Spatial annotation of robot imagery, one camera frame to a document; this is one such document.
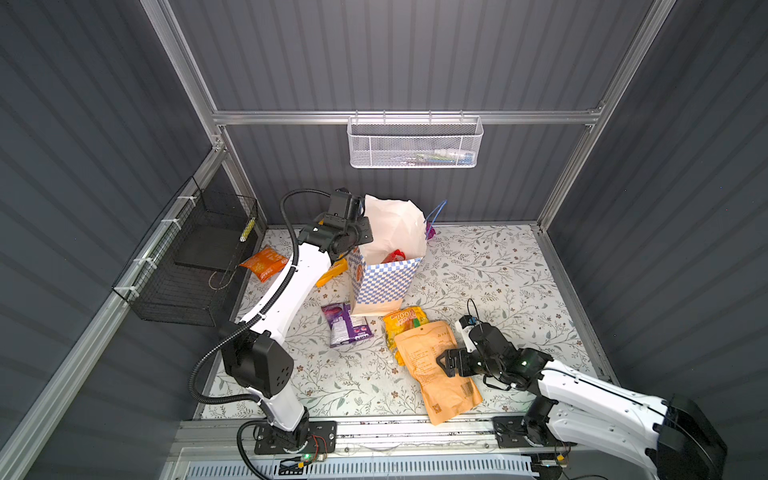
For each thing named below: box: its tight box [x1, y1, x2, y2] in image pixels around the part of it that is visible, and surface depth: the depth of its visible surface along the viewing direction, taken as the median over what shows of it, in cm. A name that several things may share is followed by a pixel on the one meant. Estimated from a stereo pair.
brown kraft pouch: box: [394, 321, 482, 425], surface depth 81 cm
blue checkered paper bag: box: [347, 194, 447, 316], surface depth 87 cm
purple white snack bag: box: [321, 303, 374, 348], surface depth 92 cm
